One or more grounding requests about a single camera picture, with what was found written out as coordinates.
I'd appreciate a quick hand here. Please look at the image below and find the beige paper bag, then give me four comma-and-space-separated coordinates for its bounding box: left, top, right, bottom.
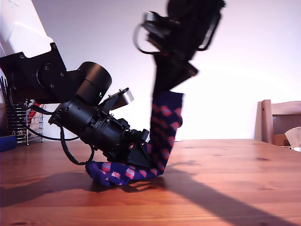
284, 126, 301, 148

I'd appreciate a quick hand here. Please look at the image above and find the navy box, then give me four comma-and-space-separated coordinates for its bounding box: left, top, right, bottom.
0, 135, 17, 153

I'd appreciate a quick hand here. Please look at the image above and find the pale paper packet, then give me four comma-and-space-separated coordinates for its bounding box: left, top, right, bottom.
29, 116, 43, 137

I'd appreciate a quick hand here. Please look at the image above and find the chrome wire rack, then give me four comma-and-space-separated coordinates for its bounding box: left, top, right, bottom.
26, 105, 45, 145

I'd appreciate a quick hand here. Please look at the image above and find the thin black loop cable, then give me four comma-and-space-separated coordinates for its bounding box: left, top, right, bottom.
27, 105, 56, 116

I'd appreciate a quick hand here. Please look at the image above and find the navy sock with pink pattern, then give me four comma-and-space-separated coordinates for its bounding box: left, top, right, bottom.
85, 91, 185, 187

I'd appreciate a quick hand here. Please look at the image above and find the thick black sleeved cable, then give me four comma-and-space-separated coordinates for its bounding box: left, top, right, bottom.
60, 126, 95, 166
197, 10, 223, 51

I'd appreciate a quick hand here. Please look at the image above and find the thin black camera cable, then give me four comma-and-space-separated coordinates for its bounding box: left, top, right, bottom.
133, 23, 163, 55

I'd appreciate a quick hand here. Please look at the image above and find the grey camera box on bracket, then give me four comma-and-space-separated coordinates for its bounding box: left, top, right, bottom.
142, 10, 181, 49
101, 87, 135, 116

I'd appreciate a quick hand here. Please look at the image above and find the brown cardboard box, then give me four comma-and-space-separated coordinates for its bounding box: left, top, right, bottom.
272, 133, 291, 146

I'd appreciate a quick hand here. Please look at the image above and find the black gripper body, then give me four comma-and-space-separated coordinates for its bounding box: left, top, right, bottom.
94, 115, 151, 163

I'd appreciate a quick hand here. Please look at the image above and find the chrome wire utensil cup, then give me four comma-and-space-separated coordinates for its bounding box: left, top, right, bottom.
6, 105, 29, 143

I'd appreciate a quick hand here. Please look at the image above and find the wooden chair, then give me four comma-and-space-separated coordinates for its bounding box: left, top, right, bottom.
254, 99, 301, 145

